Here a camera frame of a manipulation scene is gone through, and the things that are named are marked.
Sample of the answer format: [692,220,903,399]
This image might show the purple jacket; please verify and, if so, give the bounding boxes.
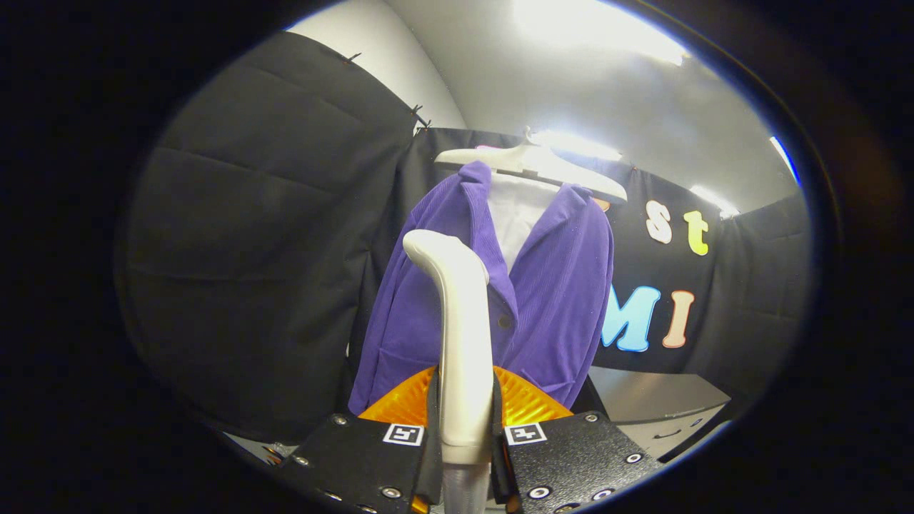
[348,161,615,416]

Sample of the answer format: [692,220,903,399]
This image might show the white plastic clothes hanger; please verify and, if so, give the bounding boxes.
[434,127,629,204]

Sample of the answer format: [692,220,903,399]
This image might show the white shirt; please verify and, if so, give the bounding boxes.
[488,171,561,272]

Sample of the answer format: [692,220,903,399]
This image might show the white garment steamer head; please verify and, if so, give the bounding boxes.
[402,228,495,465]

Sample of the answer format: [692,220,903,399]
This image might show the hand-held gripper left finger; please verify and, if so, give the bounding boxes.
[278,366,443,514]

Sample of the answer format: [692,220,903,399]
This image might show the grey cabinet with dark top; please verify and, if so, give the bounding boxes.
[587,366,733,461]

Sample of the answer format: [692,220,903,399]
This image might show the large ceiling light panel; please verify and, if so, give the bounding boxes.
[513,0,690,66]

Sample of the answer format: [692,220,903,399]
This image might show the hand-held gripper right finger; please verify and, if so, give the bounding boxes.
[491,366,665,514]

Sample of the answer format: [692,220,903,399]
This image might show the translucent garment steamer hose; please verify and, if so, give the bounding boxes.
[441,460,493,514]

